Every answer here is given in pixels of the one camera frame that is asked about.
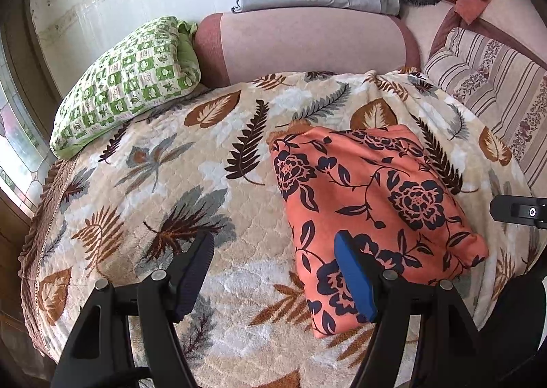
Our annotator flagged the orange floral garment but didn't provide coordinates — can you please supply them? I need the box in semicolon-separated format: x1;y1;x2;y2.
269;124;490;339

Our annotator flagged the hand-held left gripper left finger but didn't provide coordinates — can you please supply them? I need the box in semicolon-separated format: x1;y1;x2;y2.
51;231;215;388

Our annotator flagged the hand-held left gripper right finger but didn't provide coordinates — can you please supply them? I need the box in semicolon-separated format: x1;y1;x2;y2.
333;230;498;388

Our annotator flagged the leaf print blanket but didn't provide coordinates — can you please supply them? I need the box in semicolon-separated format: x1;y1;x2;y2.
19;67;539;388

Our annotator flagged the pink sofa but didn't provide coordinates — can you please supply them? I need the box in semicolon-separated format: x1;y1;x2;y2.
192;0;547;85

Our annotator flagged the green checked pillow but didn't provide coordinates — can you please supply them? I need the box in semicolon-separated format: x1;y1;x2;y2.
49;16;202;160

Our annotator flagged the stained glass wooden door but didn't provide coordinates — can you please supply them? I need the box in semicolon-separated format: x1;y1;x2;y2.
0;29;56;218

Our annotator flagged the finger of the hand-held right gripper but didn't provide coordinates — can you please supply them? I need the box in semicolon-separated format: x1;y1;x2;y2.
489;195;547;230

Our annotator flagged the striped floral cushion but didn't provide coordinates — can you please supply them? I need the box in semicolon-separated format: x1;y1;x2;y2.
421;27;547;190

